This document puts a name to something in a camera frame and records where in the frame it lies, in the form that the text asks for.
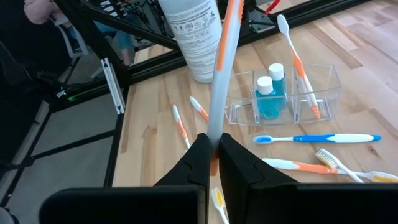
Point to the red clip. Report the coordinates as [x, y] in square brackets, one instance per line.
[272, 6]

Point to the white cylindrical wipes canister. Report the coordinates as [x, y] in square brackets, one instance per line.
[192, 37]

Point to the small blue mouthwash bottle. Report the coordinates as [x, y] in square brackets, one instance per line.
[278, 84]
[267, 105]

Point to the black aluminium table frame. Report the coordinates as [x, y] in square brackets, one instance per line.
[155, 67]

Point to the blue and white toothbrush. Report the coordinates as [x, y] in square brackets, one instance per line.
[314, 138]

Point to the silver metal bracket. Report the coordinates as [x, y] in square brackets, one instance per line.
[112, 87]

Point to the orange and white toothbrush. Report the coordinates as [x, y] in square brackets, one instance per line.
[180, 124]
[326, 157]
[218, 197]
[304, 167]
[298, 65]
[199, 109]
[222, 77]

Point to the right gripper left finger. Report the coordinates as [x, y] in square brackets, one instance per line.
[140, 205]

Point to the person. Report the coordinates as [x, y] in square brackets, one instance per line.
[126, 43]

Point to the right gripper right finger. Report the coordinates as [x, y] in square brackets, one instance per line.
[280, 202]

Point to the clear acrylic organizer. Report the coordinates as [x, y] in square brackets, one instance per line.
[329, 81]

